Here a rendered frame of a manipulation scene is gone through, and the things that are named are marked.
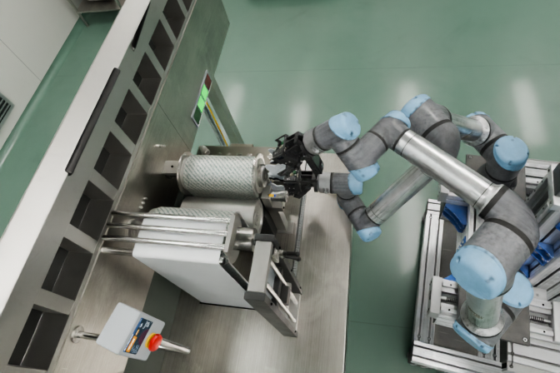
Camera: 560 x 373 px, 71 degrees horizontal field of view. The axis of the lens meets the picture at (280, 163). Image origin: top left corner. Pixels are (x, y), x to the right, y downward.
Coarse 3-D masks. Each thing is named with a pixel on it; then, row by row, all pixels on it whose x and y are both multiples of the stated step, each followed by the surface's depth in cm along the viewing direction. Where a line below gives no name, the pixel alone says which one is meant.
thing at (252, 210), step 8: (184, 200) 133; (192, 200) 132; (200, 200) 132; (208, 200) 132; (216, 200) 131; (224, 200) 131; (232, 200) 131; (240, 200) 130; (248, 200) 130; (256, 200) 130; (192, 208) 130; (200, 208) 129; (208, 208) 129; (216, 208) 128; (224, 208) 128; (232, 208) 127; (240, 208) 127; (248, 208) 126; (256, 208) 130; (248, 216) 125; (256, 216) 128; (248, 224) 125; (256, 224) 129
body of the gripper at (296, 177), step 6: (300, 168) 140; (294, 174) 139; (300, 174) 138; (306, 174) 140; (312, 174) 137; (288, 180) 138; (294, 180) 138; (300, 180) 138; (306, 180) 139; (312, 180) 136; (288, 186) 141; (294, 186) 140; (300, 186) 141; (312, 186) 141; (294, 192) 143
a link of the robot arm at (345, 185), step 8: (336, 176) 137; (344, 176) 136; (352, 176) 136; (336, 184) 136; (344, 184) 135; (352, 184) 135; (360, 184) 134; (336, 192) 138; (344, 192) 137; (352, 192) 136; (360, 192) 136
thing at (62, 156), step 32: (128, 0) 57; (128, 32) 55; (96, 64) 51; (96, 96) 49; (64, 128) 46; (64, 160) 44; (32, 192) 42; (32, 224) 41; (0, 256) 38; (0, 288) 37
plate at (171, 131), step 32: (192, 32) 153; (224, 32) 185; (192, 64) 154; (160, 96) 131; (192, 96) 155; (160, 128) 132; (192, 128) 156; (160, 160) 132; (128, 192) 116; (160, 192) 133; (128, 256) 116; (96, 288) 103; (128, 288) 117; (96, 320) 103; (64, 352) 93; (96, 352) 104
